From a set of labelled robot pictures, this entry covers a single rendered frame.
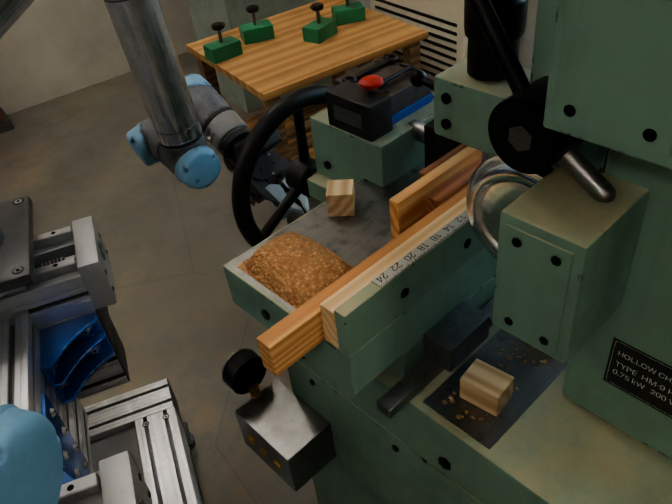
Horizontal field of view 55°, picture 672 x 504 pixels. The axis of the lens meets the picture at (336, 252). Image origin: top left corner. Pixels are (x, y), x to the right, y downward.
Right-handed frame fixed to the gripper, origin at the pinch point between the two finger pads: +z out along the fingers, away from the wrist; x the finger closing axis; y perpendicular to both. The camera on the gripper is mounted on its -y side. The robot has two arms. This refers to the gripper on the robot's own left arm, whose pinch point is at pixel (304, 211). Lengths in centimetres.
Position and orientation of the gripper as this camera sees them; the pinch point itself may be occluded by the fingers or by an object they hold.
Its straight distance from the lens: 116.0
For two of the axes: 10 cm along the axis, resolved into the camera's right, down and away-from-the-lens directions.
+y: -2.5, 4.6, 8.5
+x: -7.2, 5.0, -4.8
